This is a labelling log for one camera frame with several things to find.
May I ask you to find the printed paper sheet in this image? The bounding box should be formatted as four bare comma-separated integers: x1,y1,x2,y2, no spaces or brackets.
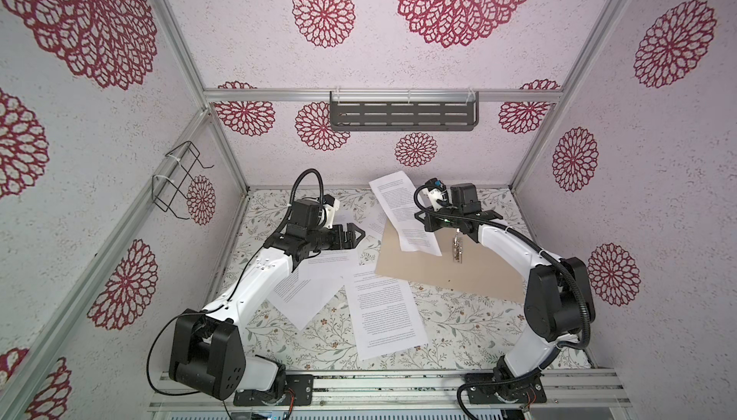
335,206,388,241
345,272,428,360
370,172,441,256
296,249,360,280
268,270,344,331

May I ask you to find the brown cardboard folder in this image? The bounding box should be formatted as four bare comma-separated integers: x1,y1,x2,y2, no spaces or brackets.
375,223,526,304

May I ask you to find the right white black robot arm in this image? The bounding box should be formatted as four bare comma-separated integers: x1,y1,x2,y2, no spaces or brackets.
413,178,596,418

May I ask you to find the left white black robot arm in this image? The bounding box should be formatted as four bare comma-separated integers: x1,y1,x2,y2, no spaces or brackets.
165,169,366,401

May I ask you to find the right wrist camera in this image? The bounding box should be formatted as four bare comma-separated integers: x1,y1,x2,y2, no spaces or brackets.
424,178,482,216

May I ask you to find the dark grey wall shelf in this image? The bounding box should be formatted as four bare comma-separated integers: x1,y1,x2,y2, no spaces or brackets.
328,91,479,132

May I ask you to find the black wire wall rack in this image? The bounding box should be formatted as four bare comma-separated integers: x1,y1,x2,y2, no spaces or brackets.
150,141,214,220

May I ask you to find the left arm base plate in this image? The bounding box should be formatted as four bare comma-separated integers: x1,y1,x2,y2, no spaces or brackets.
233,374,315,408

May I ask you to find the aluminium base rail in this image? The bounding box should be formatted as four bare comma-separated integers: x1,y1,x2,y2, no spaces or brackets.
142,369,635,419

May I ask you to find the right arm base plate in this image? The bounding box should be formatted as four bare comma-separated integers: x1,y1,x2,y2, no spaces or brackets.
464,373,548,405

